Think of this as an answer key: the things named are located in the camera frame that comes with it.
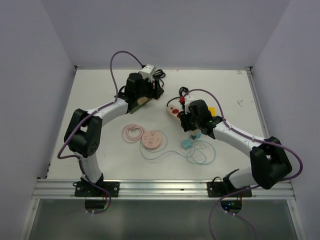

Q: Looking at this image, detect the teal thin cable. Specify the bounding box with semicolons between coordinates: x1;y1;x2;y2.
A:
186;139;216;166

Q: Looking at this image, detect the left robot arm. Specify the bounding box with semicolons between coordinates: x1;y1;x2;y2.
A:
58;71;164;197

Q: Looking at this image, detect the yellow cube adapter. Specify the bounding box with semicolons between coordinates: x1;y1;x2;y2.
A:
208;107;216;117

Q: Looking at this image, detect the aluminium rail frame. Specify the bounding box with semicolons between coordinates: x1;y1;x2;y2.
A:
31;179;296;200

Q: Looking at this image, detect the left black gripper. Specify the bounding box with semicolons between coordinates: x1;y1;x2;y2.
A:
135;76;163;100

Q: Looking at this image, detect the teal dual usb charger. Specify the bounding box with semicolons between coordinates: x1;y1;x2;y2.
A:
190;132;202;140

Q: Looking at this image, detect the pink round socket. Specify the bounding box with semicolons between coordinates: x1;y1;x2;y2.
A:
141;130;163;151

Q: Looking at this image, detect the light teal charger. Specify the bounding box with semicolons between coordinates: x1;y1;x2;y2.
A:
180;138;193;150

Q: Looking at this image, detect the green power strip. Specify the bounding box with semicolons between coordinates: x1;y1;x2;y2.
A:
129;98;152;114

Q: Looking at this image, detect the pink socket cord with plug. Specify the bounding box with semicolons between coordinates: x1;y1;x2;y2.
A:
121;124;145;144

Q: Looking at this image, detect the beige wooden power strip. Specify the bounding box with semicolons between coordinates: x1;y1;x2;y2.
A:
166;96;185;121

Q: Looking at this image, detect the light blue thin cable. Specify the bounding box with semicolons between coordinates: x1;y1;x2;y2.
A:
139;132;198;161

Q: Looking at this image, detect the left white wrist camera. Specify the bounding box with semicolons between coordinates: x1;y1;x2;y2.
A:
138;64;156;81

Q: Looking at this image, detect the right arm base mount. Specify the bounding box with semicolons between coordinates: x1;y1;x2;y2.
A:
206;169;249;198

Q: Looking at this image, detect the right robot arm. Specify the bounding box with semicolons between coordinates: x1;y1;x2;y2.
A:
178;98;292;197

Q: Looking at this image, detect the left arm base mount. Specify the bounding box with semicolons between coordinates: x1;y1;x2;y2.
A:
72;178;120;198

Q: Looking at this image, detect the pink cube adapter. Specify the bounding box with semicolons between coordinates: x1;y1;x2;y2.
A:
137;97;148;105

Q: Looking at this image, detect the black cord of green strip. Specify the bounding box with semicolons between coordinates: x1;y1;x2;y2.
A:
152;69;166;87

